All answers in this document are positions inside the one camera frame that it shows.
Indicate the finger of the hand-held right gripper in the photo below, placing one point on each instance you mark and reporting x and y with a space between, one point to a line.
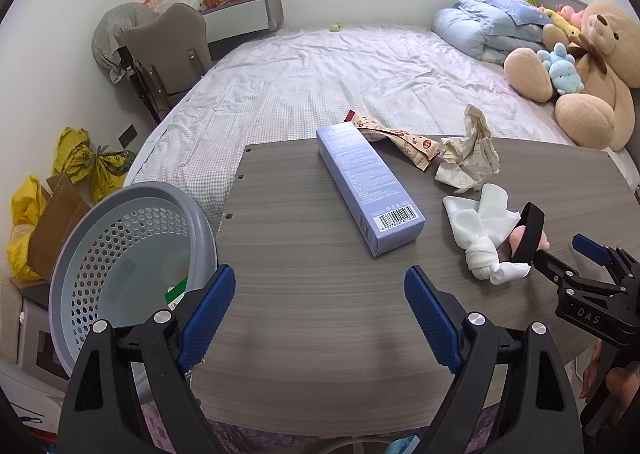
552 266
592 246

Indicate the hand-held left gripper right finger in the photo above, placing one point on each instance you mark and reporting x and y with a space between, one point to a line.
432 319

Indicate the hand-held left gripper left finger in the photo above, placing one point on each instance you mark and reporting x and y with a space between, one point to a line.
207 319

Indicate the green and white medicine box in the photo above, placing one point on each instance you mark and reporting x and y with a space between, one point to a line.
175 293

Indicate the black band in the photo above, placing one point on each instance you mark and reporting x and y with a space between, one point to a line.
531 229

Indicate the white cloth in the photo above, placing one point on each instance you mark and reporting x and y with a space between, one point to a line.
475 219

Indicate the grey perforated plastic basket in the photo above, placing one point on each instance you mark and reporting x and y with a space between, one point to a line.
115 244

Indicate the purple cardboard box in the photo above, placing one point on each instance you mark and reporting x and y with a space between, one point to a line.
370 184

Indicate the person's right hand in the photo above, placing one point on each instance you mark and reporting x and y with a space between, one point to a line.
625 389

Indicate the purple fluffy rug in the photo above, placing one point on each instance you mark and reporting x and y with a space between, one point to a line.
250 434

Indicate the crumpled paper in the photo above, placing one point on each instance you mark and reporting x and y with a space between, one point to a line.
470 154

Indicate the grey and black box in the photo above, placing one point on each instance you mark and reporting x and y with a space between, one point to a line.
42 334

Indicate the large brown teddy bear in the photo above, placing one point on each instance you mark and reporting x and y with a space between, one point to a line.
600 79

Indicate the yellow bag with green print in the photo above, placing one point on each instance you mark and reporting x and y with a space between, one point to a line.
112 174

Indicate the blue plush toy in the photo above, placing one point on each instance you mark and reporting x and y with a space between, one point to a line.
565 74

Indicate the beige printed snack wrapper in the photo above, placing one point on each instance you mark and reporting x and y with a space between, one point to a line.
415 144

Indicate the brown cardboard box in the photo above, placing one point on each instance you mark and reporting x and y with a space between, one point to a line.
55 224

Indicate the beige box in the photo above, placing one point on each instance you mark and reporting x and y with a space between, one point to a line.
10 319

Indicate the large yellow plastic bag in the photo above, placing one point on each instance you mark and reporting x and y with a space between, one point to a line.
25 224

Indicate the small yellow plastic bag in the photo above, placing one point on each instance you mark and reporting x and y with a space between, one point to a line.
72 154

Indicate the yellow plush toy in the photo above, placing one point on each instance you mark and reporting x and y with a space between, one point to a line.
562 27

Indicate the pink plush toy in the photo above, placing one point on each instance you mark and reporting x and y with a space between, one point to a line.
570 14

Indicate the blue folded quilt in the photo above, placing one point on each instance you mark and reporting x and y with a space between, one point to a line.
465 29

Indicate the bed with checked sheet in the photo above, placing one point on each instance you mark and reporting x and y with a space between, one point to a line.
300 84

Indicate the blue printed pillow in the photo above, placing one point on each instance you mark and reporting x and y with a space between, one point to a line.
505 7

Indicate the grey upholstered chair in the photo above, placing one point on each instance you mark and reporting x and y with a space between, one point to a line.
165 44

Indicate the grey cloth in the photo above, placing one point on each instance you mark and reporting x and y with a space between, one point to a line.
110 34

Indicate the grey and white nightstand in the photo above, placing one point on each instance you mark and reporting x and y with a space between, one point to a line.
235 19

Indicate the orange wrapped item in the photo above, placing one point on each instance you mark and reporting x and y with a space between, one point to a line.
154 1

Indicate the black wall socket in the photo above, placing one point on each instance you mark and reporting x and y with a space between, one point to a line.
128 135

